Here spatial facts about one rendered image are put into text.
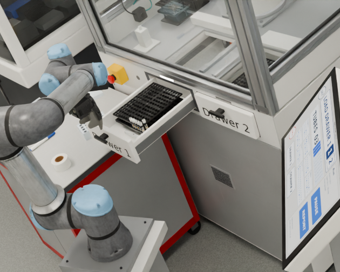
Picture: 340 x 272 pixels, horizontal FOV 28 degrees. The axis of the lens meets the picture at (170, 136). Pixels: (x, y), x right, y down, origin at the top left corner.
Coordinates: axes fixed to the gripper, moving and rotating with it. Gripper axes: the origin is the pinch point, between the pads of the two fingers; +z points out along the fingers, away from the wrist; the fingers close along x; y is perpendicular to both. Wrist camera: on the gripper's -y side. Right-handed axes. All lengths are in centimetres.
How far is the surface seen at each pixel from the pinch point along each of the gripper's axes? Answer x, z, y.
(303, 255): 105, -5, 12
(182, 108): 13.4, 9.2, -27.9
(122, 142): 10.6, 5.4, -0.8
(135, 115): 1.6, 6.5, -14.5
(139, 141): 12.7, 8.3, -6.1
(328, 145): 98, -19, -12
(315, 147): 91, -14, -14
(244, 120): 43, 7, -31
